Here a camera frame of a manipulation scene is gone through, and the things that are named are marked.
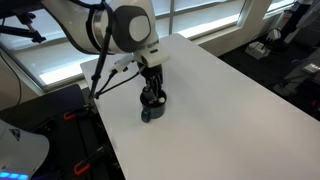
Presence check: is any black orange clamp near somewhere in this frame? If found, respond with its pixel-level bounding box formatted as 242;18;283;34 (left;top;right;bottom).
73;144;107;176

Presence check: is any white power strip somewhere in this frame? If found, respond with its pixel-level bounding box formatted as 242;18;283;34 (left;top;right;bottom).
245;41;270;60

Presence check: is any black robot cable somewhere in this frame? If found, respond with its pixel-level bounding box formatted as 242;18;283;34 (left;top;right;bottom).
88;0;146;100

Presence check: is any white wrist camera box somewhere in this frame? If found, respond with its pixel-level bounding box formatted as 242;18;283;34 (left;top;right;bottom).
133;44;170;68

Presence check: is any black orange clamp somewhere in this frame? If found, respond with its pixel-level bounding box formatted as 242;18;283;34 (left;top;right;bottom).
63;105;91;121
73;144;107;176

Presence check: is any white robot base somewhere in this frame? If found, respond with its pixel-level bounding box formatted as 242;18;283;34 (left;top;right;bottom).
0;120;50;180

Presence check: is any dark green ceramic mug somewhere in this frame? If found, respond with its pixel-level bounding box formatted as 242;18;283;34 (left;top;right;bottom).
140;90;167;123

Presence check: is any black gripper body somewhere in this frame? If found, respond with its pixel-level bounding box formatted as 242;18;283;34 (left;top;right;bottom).
141;65;163;88

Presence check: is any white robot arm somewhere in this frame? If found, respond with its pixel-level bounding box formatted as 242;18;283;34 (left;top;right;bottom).
40;0;169;105

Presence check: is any black orange clamp far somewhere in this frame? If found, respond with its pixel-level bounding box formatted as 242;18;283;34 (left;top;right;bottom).
63;105;91;121

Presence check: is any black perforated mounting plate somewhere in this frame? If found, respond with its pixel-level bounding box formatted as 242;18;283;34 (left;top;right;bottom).
49;106;111;180

